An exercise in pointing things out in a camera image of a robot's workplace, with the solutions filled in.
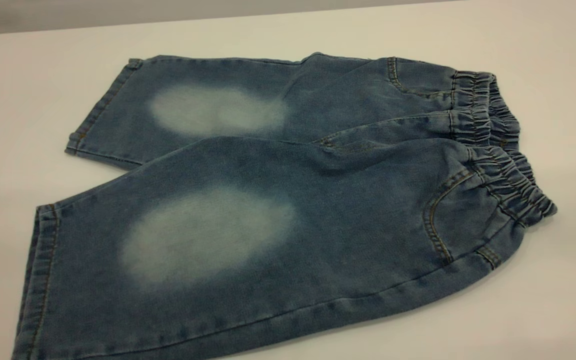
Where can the blue faded denim pants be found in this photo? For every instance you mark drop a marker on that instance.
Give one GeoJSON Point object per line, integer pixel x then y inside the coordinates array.
{"type": "Point", "coordinates": [318, 200]}

